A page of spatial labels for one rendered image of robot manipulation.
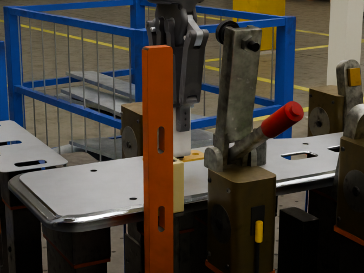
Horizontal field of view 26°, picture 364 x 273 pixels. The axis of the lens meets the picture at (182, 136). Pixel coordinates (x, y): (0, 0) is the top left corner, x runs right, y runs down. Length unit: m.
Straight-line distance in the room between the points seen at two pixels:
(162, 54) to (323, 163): 0.38
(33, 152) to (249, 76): 0.42
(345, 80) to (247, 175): 0.50
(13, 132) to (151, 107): 0.50
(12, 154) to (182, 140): 0.28
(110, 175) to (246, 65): 0.28
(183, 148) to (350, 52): 4.51
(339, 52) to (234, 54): 4.65
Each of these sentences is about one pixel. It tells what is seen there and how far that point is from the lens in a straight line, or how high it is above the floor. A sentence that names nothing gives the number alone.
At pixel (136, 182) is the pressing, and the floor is 1.00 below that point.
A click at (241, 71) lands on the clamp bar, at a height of 1.17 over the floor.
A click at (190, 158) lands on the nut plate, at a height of 1.03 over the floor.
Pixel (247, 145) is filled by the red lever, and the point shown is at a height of 1.09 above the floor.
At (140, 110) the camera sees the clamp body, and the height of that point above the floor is 1.04.
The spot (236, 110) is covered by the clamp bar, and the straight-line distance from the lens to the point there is 0.89.
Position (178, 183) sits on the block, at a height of 1.04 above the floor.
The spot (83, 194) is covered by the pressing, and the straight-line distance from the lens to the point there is 0.99.
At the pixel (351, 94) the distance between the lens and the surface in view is 1.36.
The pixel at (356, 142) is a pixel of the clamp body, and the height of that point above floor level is 1.07.
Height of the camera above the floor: 1.32
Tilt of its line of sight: 15 degrees down
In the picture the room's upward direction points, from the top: straight up
